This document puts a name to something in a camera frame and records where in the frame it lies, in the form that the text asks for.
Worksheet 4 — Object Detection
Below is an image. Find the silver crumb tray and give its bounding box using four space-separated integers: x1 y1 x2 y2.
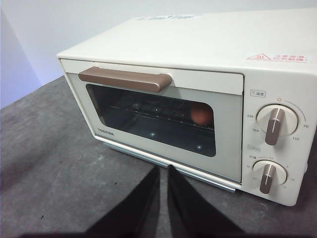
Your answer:
95 141 237 195

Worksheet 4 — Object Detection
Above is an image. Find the metal wire oven rack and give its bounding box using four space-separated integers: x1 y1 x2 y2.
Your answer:
110 101 215 132

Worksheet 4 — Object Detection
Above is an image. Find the cream glass oven door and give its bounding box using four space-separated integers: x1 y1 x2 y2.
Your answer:
60 59 245 185

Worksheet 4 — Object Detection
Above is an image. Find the large cream temperature knob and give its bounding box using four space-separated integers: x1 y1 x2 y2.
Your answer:
256 104 299 146

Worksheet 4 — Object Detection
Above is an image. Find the cream Toshiba toaster oven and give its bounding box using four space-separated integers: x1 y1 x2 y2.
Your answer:
56 10 317 207

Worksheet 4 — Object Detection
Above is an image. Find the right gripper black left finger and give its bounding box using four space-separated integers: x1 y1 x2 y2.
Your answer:
85 167 161 238

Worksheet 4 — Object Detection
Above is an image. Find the small cream timer knob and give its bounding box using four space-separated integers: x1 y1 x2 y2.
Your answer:
252 159 289 195

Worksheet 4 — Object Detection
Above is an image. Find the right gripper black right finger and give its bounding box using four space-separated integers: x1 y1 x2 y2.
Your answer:
167 165 248 238

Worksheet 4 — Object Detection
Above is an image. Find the brown egg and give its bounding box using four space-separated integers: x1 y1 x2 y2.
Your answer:
190 103 212 124

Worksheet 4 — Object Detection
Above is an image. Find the red warning sticker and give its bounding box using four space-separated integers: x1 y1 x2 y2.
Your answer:
246 52 309 63

